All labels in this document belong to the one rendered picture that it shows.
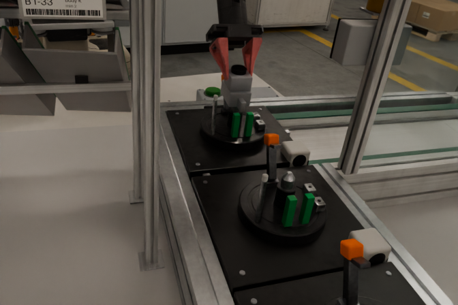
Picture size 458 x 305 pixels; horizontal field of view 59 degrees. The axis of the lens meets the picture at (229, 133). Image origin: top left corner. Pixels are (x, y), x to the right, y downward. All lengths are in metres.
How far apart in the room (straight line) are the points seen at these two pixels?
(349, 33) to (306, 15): 4.76
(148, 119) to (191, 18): 3.56
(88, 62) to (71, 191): 0.32
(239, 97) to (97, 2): 0.38
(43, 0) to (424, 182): 0.79
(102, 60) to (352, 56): 0.41
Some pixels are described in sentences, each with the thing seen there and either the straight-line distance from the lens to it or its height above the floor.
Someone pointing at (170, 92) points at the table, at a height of 0.86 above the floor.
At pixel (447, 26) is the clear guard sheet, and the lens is 0.80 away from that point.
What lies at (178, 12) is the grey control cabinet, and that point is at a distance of 4.02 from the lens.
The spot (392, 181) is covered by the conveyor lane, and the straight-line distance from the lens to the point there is 0.90.
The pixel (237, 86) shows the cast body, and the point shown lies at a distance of 0.78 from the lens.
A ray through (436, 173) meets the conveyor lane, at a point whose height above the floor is 0.93.
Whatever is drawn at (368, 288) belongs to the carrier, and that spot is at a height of 0.97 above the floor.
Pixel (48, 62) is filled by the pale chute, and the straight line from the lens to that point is 0.68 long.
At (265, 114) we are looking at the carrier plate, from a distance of 0.95.
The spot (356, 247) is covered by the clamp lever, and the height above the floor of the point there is 1.07.
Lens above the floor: 1.40
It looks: 30 degrees down
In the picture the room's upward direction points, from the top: 6 degrees clockwise
